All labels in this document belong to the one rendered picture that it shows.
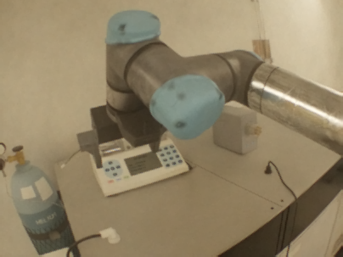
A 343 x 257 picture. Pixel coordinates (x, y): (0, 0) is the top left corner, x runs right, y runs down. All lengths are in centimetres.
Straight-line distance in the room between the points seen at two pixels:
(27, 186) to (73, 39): 80
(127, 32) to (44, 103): 111
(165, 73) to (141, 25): 8
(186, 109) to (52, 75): 117
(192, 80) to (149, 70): 5
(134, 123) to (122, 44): 13
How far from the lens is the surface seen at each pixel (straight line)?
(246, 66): 36
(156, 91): 28
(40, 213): 117
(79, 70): 140
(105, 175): 67
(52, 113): 140
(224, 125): 80
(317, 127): 32
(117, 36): 33
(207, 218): 53
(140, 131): 38
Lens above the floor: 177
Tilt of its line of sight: 15 degrees down
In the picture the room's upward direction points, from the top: 8 degrees counter-clockwise
